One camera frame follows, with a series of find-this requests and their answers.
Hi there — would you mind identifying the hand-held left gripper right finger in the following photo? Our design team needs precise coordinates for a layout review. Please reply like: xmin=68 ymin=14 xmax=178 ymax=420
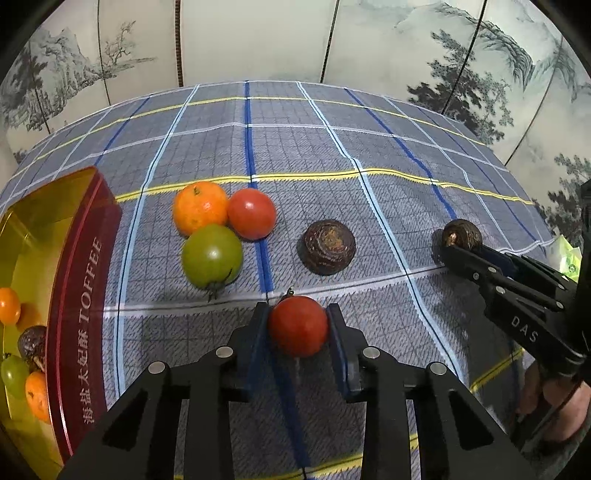
xmin=325 ymin=304 xmax=539 ymax=480

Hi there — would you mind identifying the person's right hand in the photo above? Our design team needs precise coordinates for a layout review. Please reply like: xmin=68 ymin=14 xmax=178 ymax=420
xmin=517 ymin=360 xmax=591 ymax=441

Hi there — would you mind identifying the green tomato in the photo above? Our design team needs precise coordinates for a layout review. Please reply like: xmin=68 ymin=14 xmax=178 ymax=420
xmin=0 ymin=354 xmax=29 ymax=400
xmin=181 ymin=224 xmax=244 ymax=301

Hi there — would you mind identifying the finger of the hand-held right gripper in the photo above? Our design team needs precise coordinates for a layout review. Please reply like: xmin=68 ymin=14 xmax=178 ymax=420
xmin=480 ymin=247 xmax=575 ymax=298
xmin=441 ymin=244 xmax=559 ymax=315

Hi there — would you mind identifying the painted landscape folding screen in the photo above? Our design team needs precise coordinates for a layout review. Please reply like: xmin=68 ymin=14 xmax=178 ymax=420
xmin=0 ymin=0 xmax=591 ymax=259

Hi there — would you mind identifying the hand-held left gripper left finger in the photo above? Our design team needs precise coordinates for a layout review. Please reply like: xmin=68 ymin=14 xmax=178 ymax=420
xmin=58 ymin=302 xmax=274 ymax=480

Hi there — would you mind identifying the orange mandarin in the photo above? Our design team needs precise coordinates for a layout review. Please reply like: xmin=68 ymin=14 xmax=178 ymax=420
xmin=25 ymin=370 xmax=52 ymax=424
xmin=0 ymin=287 xmax=22 ymax=325
xmin=172 ymin=181 xmax=230 ymax=236

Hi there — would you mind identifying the dark brown passion fruit front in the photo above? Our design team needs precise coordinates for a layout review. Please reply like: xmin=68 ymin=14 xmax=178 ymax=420
xmin=17 ymin=325 xmax=48 ymax=372

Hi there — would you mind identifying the dark brown passion fruit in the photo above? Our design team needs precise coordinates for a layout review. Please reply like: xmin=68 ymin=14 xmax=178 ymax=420
xmin=441 ymin=219 xmax=483 ymax=252
xmin=17 ymin=325 xmax=48 ymax=372
xmin=298 ymin=220 xmax=356 ymax=276

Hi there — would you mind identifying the red tomato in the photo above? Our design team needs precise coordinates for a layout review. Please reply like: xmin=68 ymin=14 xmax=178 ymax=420
xmin=227 ymin=188 xmax=278 ymax=241
xmin=269 ymin=288 xmax=330 ymax=357

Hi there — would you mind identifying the red and gold tin box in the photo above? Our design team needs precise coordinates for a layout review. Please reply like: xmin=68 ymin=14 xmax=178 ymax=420
xmin=0 ymin=166 xmax=123 ymax=467

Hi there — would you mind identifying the green and white packet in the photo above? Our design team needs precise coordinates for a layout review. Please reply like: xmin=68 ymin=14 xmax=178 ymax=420
xmin=547 ymin=234 xmax=583 ymax=282

